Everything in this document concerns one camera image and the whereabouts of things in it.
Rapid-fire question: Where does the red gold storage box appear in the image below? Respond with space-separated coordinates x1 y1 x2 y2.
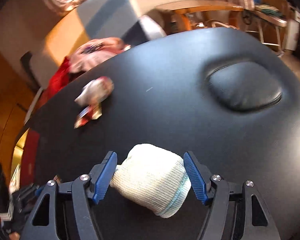
9 129 40 193

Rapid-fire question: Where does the red cloth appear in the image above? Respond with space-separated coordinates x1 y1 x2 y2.
39 56 70 107

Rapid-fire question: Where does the chocolate kiss candy wrapper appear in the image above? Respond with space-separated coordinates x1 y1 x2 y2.
74 104 102 129

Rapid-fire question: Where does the cream white sock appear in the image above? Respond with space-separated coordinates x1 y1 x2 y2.
110 144 191 218

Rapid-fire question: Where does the wooden side table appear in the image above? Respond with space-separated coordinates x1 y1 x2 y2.
155 0 244 31

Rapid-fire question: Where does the black oval table cushion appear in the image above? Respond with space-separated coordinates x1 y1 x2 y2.
208 62 282 112

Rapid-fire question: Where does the beige rolled sock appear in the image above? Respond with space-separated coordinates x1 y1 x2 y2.
75 76 114 107

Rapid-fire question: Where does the grey yellow armchair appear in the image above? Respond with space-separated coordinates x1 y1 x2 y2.
20 0 167 88

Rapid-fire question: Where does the wooden shelf with clutter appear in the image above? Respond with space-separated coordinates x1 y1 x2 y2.
242 0 300 54

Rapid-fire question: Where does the pink cloth on chair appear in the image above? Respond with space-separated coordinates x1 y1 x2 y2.
69 37 131 74

